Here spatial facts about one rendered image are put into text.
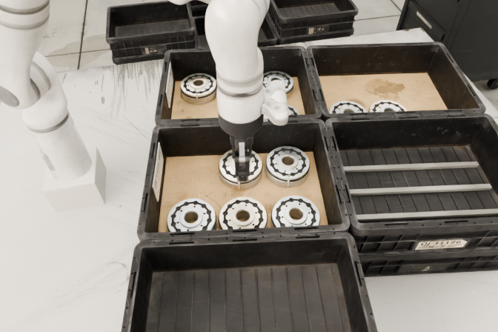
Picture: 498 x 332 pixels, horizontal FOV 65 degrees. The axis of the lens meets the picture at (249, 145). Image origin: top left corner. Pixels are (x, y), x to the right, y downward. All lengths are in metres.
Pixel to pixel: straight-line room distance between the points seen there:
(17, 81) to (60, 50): 2.24
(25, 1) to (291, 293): 0.67
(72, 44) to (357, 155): 2.44
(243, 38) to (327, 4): 1.85
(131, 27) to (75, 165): 1.25
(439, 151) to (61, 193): 0.95
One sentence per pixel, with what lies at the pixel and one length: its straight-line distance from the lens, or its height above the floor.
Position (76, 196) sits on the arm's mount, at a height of 0.75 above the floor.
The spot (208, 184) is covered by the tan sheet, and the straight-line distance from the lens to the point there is 0.93.
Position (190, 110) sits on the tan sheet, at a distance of 1.11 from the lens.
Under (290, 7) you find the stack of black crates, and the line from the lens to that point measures 2.28.
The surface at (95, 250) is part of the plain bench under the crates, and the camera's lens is 1.06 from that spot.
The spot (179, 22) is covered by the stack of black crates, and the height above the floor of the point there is 0.49.
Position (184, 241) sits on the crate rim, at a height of 0.93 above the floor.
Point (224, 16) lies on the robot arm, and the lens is 0.49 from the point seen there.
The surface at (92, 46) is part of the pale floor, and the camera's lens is 3.03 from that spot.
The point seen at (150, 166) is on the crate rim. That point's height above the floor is 0.93.
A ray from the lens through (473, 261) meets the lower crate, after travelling 1.03.
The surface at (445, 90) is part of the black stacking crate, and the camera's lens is 1.25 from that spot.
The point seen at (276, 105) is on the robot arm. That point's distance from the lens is 0.62.
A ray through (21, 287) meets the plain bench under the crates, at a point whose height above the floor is 0.70.
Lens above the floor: 1.58
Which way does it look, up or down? 48 degrees down
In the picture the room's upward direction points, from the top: straight up
